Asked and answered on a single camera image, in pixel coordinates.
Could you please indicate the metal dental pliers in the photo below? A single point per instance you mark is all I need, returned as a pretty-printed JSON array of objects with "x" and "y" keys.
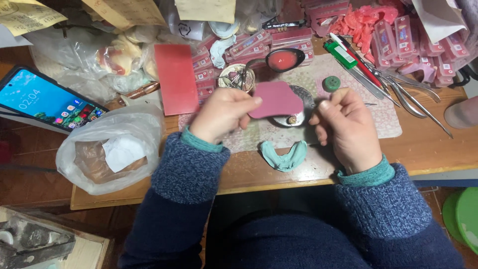
[{"x": 407, "y": 93}]

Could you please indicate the green lighter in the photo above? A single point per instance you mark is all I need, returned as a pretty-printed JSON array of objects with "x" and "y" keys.
[{"x": 340, "y": 54}]

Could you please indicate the person's right hand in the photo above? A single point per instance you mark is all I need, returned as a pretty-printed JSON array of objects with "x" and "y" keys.
[{"x": 349, "y": 129}]

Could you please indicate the red wax sheet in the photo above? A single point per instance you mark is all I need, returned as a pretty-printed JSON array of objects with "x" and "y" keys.
[{"x": 176, "y": 79}]

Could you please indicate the spoon with red wax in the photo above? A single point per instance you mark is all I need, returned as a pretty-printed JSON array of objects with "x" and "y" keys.
[{"x": 282, "y": 59}]

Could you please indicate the pink dental cast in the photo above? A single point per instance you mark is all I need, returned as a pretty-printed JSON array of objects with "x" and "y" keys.
[{"x": 416, "y": 69}]

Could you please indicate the pile of pink wax scraps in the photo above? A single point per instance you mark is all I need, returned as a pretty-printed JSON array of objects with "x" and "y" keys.
[{"x": 358, "y": 24}]

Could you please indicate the green burner cap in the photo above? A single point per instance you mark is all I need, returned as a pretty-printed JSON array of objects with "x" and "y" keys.
[{"x": 331, "y": 83}]

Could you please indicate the patterned table mat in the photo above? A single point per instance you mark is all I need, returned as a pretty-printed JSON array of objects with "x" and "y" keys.
[{"x": 373, "y": 112}]

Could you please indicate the grey plaster-stained tool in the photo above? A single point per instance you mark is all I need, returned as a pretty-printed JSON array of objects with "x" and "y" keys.
[{"x": 31, "y": 239}]

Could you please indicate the smartphone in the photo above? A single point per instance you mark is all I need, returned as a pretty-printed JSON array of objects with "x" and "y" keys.
[{"x": 46, "y": 99}]

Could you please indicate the copper torch nozzle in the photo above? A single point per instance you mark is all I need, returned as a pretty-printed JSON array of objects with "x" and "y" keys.
[{"x": 140, "y": 92}]

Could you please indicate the red and white pen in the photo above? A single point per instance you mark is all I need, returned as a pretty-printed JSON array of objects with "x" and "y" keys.
[{"x": 354, "y": 56}]

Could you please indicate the person's dark blue sweater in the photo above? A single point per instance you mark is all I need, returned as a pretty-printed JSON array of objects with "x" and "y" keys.
[{"x": 283, "y": 241}]

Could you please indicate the round tin with tools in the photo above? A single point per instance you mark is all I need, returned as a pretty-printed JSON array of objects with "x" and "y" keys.
[{"x": 233, "y": 79}]

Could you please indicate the brown paper envelope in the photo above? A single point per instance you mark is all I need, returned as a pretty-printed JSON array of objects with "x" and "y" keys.
[{"x": 125, "y": 13}]

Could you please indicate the white paper sheet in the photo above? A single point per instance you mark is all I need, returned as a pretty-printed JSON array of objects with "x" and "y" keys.
[{"x": 437, "y": 17}]

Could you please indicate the metal alcohol burner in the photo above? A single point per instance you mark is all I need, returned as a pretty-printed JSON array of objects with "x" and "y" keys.
[{"x": 304, "y": 108}]

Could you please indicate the person's left hand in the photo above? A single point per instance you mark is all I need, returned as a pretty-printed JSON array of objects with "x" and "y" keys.
[{"x": 218, "y": 117}]

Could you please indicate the green plaster dental cast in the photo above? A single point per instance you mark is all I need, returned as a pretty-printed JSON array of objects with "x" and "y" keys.
[{"x": 283, "y": 157}]

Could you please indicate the green plastic stool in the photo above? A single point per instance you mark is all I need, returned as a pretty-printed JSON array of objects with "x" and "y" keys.
[{"x": 463, "y": 218}]

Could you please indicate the clear bags of dental casts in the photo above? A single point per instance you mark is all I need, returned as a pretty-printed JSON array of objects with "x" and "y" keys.
[{"x": 101, "y": 61}]

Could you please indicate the cream paper sheet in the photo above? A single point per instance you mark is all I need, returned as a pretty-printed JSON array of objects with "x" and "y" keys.
[{"x": 205, "y": 10}]

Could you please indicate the black tube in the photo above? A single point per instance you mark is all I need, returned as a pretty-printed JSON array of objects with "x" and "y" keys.
[{"x": 282, "y": 25}]

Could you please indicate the pink wax sheet piece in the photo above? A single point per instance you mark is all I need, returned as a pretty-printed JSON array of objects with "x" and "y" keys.
[{"x": 276, "y": 99}]

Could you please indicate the pile of pink tooth boxes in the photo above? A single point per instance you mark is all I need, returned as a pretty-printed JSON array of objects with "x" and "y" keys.
[{"x": 246, "y": 52}]

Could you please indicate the metal dental knife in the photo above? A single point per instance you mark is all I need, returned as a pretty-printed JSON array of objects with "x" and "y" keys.
[{"x": 364, "y": 82}]

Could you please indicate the heap of pink tooth boxes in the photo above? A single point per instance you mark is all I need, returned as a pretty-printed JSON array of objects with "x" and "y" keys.
[{"x": 422, "y": 48}]

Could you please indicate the yellow paper note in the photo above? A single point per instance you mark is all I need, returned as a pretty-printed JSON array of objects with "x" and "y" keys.
[{"x": 26, "y": 15}]

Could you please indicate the white plastic bag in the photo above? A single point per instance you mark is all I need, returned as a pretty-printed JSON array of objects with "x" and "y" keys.
[{"x": 110, "y": 149}]

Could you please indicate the metal wax carver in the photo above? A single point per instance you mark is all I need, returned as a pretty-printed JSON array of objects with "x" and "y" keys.
[{"x": 429, "y": 112}]

